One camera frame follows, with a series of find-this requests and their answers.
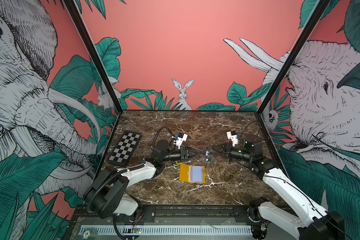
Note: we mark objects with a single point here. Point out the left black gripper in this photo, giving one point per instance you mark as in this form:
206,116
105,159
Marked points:
184,153

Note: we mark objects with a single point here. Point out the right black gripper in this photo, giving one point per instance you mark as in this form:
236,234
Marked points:
229,150

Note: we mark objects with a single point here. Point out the dark grey VIP card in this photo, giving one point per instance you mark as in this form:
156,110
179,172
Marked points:
207,154

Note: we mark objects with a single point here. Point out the yellow leather card holder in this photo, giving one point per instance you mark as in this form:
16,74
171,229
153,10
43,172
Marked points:
192,174

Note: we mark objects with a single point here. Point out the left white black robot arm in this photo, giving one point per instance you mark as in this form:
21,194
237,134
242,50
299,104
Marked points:
107,197

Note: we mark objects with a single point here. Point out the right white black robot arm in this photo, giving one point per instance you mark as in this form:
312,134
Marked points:
310,221

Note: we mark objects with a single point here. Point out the black white checkerboard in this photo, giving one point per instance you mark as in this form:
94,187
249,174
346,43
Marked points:
127,144

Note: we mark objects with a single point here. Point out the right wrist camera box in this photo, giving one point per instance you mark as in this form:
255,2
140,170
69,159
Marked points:
234,137

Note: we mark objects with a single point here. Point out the black front rail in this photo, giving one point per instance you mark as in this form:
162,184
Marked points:
192,211

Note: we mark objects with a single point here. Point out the white slotted cable duct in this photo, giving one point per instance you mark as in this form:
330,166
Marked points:
168,230

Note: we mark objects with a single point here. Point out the right black frame post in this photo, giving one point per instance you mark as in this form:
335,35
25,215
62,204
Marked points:
312,21

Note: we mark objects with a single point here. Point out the black frame post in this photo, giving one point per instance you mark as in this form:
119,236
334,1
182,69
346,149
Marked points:
86,38
312,21

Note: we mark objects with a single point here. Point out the left black frame post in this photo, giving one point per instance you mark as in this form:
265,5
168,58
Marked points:
86,38

